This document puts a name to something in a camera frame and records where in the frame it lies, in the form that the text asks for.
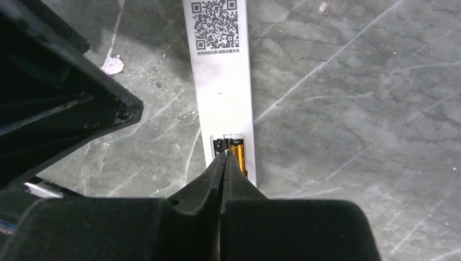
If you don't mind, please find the gold AA battery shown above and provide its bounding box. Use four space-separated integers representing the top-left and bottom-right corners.
229 140 248 177

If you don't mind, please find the white remote control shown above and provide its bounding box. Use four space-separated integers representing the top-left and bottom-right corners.
183 1 257 184

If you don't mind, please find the white paper scrap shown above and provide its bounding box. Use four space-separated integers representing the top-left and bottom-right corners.
100 54 124 75

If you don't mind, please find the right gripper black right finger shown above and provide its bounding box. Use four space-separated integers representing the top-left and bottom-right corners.
220 155 381 260

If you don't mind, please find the green AA battery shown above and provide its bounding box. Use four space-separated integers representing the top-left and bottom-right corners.
213 139 227 156

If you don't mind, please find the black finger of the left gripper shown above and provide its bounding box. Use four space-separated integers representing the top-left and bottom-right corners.
1 1 144 190

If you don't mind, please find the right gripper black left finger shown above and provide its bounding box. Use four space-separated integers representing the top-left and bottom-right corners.
1 155 226 260

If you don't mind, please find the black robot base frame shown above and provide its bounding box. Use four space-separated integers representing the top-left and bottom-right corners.
1 176 81 244

